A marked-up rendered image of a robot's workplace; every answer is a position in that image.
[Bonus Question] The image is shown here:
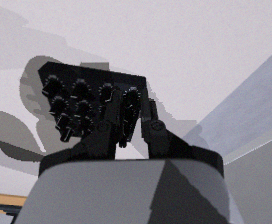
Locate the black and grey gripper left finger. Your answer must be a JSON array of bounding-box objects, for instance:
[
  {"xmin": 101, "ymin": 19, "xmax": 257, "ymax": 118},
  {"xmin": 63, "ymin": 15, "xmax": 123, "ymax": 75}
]
[{"xmin": 38, "ymin": 89, "xmax": 125, "ymax": 178}]

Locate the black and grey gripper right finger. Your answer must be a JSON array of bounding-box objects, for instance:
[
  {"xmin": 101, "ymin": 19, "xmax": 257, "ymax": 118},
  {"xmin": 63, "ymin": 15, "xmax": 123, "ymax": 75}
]
[{"xmin": 140, "ymin": 89, "xmax": 224, "ymax": 178}]

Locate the black knob box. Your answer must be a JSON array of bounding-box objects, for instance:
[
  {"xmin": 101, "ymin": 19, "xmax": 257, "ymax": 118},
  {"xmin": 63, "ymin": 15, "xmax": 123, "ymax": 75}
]
[{"xmin": 38, "ymin": 61, "xmax": 147, "ymax": 148}]

